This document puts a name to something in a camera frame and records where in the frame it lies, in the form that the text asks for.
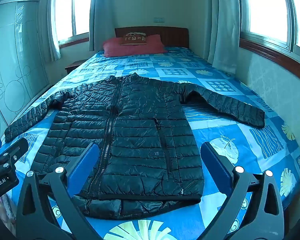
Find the blue patterned bed sheet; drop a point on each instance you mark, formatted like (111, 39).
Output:
(215, 127)

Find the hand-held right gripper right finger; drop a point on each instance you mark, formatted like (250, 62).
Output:
(216, 166)

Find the pale long curtain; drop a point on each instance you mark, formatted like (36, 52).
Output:
(223, 30)

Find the white patterned wardrobe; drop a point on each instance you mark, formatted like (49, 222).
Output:
(15, 55)

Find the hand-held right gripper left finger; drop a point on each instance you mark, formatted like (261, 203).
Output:
(83, 165)

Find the large window with white frame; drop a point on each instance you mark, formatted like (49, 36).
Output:
(270, 7)

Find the wooden window sill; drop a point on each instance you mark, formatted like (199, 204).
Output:
(277, 56)
(73, 42)

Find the grey-blue curtain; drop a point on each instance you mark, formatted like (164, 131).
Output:
(96, 17)

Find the pink pillow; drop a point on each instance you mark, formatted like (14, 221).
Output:
(140, 49)

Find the wall socket panel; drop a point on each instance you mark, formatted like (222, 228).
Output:
(158, 19)

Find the white curtain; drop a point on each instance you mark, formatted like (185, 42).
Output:
(51, 42)

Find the black puffer jacket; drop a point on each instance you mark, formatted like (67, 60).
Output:
(140, 130)

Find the brown printed cushion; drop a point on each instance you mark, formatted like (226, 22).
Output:
(133, 38)

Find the wooden nightstand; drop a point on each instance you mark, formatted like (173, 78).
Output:
(73, 66)

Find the dark wooden headboard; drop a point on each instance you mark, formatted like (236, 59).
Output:
(171, 35)

